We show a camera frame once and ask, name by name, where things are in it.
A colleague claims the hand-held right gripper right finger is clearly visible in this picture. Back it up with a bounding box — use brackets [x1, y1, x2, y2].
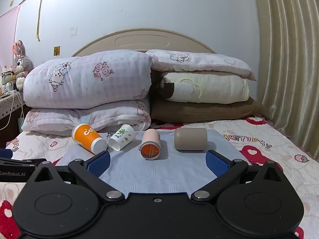
[191, 150, 285, 203]

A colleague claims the pink fleece folded blanket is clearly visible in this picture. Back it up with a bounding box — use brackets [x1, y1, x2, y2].
[21, 99, 151, 137]

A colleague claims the orange paper cup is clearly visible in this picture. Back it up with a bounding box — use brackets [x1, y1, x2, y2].
[72, 123, 108, 154]

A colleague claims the light blue cloth mat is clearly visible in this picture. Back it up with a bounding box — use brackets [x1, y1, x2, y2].
[57, 129, 253, 195]

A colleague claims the beige grey cup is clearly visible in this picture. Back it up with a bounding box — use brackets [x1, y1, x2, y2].
[174, 127, 208, 151]

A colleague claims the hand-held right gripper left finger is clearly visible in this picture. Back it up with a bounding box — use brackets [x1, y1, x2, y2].
[33, 151, 124, 203]

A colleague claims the pink checkered folded quilt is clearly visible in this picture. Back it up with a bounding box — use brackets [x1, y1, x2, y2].
[23, 50, 153, 110]

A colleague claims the pink cup with orange inside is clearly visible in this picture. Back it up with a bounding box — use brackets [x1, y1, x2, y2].
[140, 129, 161, 160]

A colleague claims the metal pot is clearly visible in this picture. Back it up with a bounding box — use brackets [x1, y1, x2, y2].
[1, 71, 16, 85]

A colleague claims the yellow ribbon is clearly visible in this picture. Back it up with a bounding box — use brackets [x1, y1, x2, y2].
[19, 0, 50, 42]

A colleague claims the grey plush rabbit toy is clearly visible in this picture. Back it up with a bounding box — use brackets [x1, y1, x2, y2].
[12, 40, 34, 90]

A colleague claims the pink checkered pillow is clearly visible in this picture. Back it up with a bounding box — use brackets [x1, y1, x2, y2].
[145, 49, 257, 81]

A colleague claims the beige bed headboard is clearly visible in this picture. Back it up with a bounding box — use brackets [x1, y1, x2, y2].
[71, 28, 217, 57]

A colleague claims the floral printed bedspread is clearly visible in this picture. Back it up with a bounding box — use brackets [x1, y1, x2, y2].
[0, 116, 319, 239]

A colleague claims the pink hanging cloth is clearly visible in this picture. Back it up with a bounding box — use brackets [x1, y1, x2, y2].
[0, 4, 21, 73]

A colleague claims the beige curtain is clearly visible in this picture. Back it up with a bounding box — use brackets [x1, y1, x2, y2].
[252, 0, 319, 155]

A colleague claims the white frog print paper cup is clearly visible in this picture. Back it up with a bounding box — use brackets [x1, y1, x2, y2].
[108, 124, 136, 151]

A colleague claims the white cable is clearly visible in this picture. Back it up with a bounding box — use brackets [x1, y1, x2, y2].
[0, 81, 25, 130]

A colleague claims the dark bedside cabinet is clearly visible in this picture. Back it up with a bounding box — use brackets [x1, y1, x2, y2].
[0, 94, 26, 149]

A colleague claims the brown pillow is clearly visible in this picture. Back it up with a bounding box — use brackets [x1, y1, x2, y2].
[150, 69, 261, 124]

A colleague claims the cream folded blanket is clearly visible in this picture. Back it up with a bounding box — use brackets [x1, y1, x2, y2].
[157, 72, 250, 104]

